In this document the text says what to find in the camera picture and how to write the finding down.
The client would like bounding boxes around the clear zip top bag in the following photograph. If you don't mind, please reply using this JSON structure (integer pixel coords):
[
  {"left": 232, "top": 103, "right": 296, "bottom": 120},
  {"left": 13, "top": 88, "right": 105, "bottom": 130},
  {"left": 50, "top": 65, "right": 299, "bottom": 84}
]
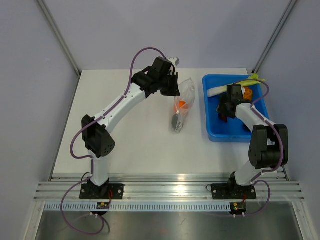
[{"left": 171, "top": 78, "right": 196, "bottom": 134}]

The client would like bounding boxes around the orange persimmon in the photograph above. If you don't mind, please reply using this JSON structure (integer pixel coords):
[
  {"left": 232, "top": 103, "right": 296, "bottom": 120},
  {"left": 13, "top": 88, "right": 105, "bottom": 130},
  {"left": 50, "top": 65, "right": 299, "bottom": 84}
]
[{"left": 175, "top": 100, "right": 190, "bottom": 112}]

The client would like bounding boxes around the dark green avocado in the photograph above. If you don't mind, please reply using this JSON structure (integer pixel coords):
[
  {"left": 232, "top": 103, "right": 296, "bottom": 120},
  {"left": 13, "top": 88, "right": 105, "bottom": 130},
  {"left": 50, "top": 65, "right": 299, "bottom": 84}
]
[{"left": 171, "top": 113, "right": 183, "bottom": 133}]

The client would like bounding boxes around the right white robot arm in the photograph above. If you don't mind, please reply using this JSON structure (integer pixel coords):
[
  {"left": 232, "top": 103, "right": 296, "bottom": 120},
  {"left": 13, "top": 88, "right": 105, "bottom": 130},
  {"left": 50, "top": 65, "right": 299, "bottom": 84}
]
[{"left": 217, "top": 82, "right": 289, "bottom": 198}]

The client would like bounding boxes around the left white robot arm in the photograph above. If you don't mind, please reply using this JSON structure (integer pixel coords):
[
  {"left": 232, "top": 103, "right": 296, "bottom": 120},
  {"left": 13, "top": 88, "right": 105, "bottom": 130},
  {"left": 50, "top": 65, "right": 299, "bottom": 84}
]
[{"left": 81, "top": 57, "right": 180, "bottom": 199}]

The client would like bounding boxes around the dark purple plum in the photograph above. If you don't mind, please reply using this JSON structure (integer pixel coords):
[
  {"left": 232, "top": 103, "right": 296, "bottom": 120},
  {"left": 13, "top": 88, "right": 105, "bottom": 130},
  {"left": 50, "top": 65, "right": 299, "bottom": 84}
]
[
  {"left": 243, "top": 124, "right": 252, "bottom": 133},
  {"left": 218, "top": 113, "right": 228, "bottom": 123}
]

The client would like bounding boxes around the green white leek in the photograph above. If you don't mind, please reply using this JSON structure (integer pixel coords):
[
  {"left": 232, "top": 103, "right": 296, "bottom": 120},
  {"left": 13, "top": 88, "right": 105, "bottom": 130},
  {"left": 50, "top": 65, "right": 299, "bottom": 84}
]
[{"left": 206, "top": 73, "right": 266, "bottom": 98}]

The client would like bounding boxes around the toy pineapple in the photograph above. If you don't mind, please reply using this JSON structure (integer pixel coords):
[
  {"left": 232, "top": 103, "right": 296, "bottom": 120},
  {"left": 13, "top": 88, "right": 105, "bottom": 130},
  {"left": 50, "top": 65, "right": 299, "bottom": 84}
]
[{"left": 242, "top": 86, "right": 254, "bottom": 102}]

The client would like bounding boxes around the blue plastic bin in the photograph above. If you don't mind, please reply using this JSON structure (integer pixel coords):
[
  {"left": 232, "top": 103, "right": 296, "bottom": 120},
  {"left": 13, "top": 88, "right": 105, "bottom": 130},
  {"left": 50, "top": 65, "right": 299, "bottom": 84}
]
[{"left": 202, "top": 74, "right": 271, "bottom": 143}]

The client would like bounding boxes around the right small circuit board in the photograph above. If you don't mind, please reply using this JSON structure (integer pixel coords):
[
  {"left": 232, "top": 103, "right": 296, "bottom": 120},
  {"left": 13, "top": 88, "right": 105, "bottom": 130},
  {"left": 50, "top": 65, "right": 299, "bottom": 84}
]
[{"left": 230, "top": 202, "right": 247, "bottom": 215}]

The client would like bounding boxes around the small circuit board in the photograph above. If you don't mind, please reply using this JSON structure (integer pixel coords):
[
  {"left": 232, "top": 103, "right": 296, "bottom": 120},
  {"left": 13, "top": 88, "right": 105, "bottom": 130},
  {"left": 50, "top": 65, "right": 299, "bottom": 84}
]
[
  {"left": 230, "top": 202, "right": 247, "bottom": 215},
  {"left": 96, "top": 202, "right": 110, "bottom": 210}
]

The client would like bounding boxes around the left small circuit board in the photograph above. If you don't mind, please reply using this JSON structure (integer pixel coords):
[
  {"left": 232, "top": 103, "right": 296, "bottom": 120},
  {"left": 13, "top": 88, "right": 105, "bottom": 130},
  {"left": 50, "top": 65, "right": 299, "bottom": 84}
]
[{"left": 96, "top": 202, "right": 110, "bottom": 210}]

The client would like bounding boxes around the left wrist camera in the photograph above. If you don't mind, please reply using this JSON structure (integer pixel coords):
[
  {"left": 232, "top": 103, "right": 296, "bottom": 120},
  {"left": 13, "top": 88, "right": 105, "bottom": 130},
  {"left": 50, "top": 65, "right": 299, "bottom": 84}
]
[{"left": 167, "top": 57, "right": 180, "bottom": 67}]

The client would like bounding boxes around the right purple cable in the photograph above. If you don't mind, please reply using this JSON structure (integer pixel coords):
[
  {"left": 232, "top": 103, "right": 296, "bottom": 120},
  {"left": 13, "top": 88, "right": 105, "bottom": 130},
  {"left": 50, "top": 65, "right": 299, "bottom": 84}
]
[{"left": 234, "top": 79, "right": 286, "bottom": 218}]

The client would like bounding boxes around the purple cable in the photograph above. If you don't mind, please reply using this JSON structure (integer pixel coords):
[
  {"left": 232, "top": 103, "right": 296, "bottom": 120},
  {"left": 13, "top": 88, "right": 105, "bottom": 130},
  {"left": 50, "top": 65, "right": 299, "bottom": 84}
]
[
  {"left": 234, "top": 79, "right": 286, "bottom": 218},
  {"left": 60, "top": 47, "right": 167, "bottom": 235}
]

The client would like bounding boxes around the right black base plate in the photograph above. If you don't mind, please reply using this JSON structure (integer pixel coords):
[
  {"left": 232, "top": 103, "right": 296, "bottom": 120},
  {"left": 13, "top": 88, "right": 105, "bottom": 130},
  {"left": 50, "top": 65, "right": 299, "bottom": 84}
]
[{"left": 205, "top": 183, "right": 257, "bottom": 200}]

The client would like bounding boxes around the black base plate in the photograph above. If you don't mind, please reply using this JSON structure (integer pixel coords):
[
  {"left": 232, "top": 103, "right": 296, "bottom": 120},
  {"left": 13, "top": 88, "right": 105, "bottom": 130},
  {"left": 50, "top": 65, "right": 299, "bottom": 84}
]
[
  {"left": 79, "top": 181, "right": 124, "bottom": 200},
  {"left": 205, "top": 183, "right": 257, "bottom": 200}
]

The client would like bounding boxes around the right aluminium frame post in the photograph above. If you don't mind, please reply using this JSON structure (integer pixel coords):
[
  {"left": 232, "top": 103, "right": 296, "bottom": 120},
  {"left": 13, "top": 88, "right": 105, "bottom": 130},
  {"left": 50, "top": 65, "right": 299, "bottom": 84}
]
[{"left": 251, "top": 0, "right": 299, "bottom": 74}]

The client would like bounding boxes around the aluminium frame post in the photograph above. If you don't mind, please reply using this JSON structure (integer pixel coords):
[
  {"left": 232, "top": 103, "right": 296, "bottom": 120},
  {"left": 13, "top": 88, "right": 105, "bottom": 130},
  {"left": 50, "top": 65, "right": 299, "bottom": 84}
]
[
  {"left": 35, "top": 0, "right": 82, "bottom": 79},
  {"left": 251, "top": 0, "right": 299, "bottom": 74}
]

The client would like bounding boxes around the white slotted cable duct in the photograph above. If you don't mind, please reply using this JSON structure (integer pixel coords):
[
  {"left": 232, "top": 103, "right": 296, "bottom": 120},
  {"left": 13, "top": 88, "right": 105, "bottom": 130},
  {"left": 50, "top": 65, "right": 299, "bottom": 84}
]
[{"left": 44, "top": 201, "right": 231, "bottom": 212}]

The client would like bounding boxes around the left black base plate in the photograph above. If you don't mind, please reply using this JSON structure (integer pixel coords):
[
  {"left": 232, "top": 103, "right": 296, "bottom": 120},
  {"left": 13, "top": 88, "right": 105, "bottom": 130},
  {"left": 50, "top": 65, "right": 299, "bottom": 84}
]
[{"left": 79, "top": 181, "right": 124, "bottom": 200}]

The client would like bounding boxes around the left aluminium frame post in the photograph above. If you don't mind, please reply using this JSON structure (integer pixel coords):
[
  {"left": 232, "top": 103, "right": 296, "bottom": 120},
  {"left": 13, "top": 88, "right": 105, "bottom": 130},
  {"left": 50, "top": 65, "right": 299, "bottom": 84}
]
[{"left": 35, "top": 0, "right": 82, "bottom": 79}]

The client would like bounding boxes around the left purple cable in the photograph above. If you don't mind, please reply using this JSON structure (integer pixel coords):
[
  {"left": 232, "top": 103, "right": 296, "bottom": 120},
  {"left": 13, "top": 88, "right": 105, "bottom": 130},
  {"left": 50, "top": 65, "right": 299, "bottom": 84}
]
[{"left": 60, "top": 47, "right": 167, "bottom": 235}]

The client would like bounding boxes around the aluminium mounting rail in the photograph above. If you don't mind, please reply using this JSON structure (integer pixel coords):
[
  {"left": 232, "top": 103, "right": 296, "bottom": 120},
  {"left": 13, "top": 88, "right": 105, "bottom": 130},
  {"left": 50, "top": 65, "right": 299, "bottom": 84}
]
[{"left": 33, "top": 173, "right": 305, "bottom": 202}]

